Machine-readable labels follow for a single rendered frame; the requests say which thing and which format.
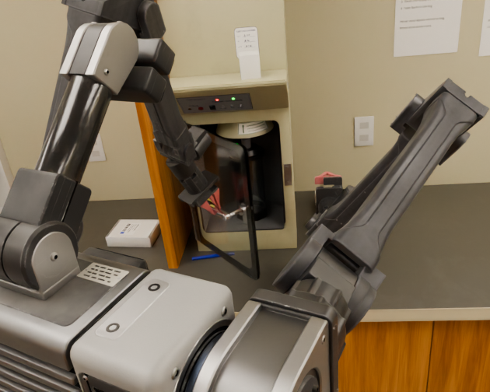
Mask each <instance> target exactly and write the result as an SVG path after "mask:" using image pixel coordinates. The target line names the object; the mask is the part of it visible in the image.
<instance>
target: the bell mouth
mask: <svg viewBox="0 0 490 392"><path fill-rule="evenodd" d="M273 127H274V125H273V123H272V121H248V122H236V123H224V124H218V126H217V128H216V133H217V134H218V135H220V136H222V137H224V138H234V139H240V138H253V137H257V136H260V135H264V134H266V133H268V132H269V131H270V130H272V128H273Z"/></svg>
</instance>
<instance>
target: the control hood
mask: <svg viewBox="0 0 490 392"><path fill-rule="evenodd" d="M170 84H171V86H172V89H173V93H174V96H175V99H176V98H185V97H196V96H218V95H229V94H240V93H249V94H250V99H251V103H252V106H253V109H249V110H266V109H278V108H288V106H289V92H288V85H289V84H288V78H287V70H285V69H279V70H269V71H261V78H259V79H245V80H241V76H240V72H239V73H229V74H218V75H199V76H188V77H178V78H170ZM176 102H177V99H176ZM177 106H178V108H179V111H180V114H181V115H185V114H184V112H183V111H182V109H181V107H180V105H179V103H178V102H177ZM231 111H243V110H226V111H214V112H203V113H191V114H208V113H220V112H231Z"/></svg>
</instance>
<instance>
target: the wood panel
mask: <svg viewBox="0 0 490 392"><path fill-rule="evenodd" d="M135 106H136V110H137V115H138V122H139V126H140V130H141V134H142V141H143V145H144V149H145V156H146V160H147V164H148V168H149V175H150V179H151V183H152V190H153V194H154V198H155V203H156V210H157V213H158V217H159V224H160V229H161V233H162V237H163V244H164V247H165V251H166V259H167V263H168V267H169V268H178V267H179V264H180V260H181V258H182V255H183V253H184V249H185V247H186V244H187V240H188V237H189V235H190V233H191V229H192V226H193V221H192V217H191V208H190V206H189V205H188V204H187V203H186V202H182V201H181V200H180V199H179V198H178V195H179V194H180V193H181V192H182V191H183V190H184V189H185V188H184V186H183V185H182V184H181V183H180V181H179V180H178V179H177V178H176V177H175V175H174V174H173V172H172V171H171V170H170V168H169V167H168V166H167V164H166V160H167V159H168V158H167V157H165V156H162V155H160V153H159V151H158V150H157V148H156V146H155V143H154V141H153V139H154V138H155V136H154V134H153V126H152V122H151V119H150V117H149V114H148V112H147V110H146V108H145V104H144V103H137V102H135Z"/></svg>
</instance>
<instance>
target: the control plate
mask: <svg viewBox="0 0 490 392"><path fill-rule="evenodd" d="M233 97H234V98H235V99H234V100H231V98H233ZM176 99H177V102H178V103H179V105H180V107H181V109H182V111H183V112H184V114H191V113H203V112H214V111H226V110H249V109H253V106H252V103H251V99H250V94H249V93H240V94H229V95H218V96H196V97H185V98H176ZM215 99H219V101H216V100H215ZM240 104H242V106H241V107H240V106H239V105H240ZM210 105H215V108H216V110H210V107H209V106H210ZM230 105H233V107H231V106H230ZM221 106H224V107H223V108H221ZM199 107H203V108H204V110H199V109H198V108H199ZM188 108H191V109H192V110H188Z"/></svg>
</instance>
